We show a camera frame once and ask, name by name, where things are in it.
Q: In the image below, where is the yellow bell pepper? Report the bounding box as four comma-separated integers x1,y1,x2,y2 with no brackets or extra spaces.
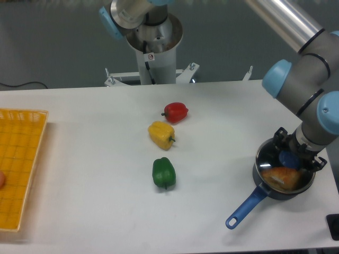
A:
148,121,175,151

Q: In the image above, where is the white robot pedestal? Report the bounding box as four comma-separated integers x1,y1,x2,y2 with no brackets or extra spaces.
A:
104,13,254,87

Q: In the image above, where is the green bell pepper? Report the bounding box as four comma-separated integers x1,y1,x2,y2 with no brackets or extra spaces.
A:
152,157,176,189

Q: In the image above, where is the glass lid blue knob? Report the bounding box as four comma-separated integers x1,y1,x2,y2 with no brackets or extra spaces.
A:
253,139,316,199

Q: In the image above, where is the black box table corner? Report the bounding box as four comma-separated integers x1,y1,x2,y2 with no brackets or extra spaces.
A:
326,214,339,241

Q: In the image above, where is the dark pot blue handle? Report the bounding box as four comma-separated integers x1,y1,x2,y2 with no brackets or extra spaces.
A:
225,138,317,230

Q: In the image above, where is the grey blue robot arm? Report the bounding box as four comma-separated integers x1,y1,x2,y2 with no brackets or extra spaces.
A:
99,1,338,171

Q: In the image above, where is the black cable on floor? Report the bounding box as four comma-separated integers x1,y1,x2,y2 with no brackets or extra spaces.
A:
0,81,49,89

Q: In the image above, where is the red bell pepper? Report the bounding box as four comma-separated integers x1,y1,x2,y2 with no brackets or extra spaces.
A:
161,102,189,124

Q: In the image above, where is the golden pastry turnover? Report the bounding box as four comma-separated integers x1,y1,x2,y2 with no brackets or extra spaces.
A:
261,167,302,191

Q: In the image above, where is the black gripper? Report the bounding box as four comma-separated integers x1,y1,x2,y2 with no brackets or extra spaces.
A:
272,127,327,171

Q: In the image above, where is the yellow woven basket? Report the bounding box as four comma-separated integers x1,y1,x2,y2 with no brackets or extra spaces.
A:
1,108,49,232

